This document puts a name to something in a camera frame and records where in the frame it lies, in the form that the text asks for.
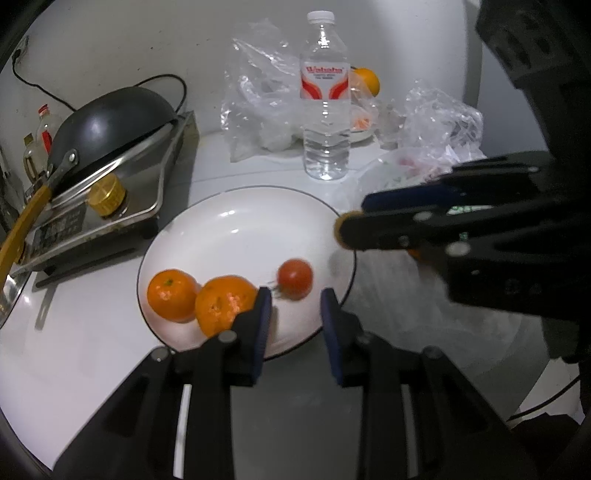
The steel gas stove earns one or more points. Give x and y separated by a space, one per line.
138 184

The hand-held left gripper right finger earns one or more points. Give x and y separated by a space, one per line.
330 323

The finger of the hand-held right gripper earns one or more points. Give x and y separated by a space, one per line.
378 228
401 196

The orange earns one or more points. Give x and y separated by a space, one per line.
419 255
171 295
367 81
221 302

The crumpled clear plastic bag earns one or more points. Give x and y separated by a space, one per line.
434 120

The small glass bottle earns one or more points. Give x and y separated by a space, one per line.
32 161

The white plate with dark rim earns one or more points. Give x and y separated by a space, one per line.
240 240

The red-capped bottle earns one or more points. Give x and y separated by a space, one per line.
46 131

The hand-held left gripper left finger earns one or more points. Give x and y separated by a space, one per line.
262 323

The clear plastic water bottle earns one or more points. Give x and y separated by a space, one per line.
325 138

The red tomato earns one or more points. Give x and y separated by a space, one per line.
295 277

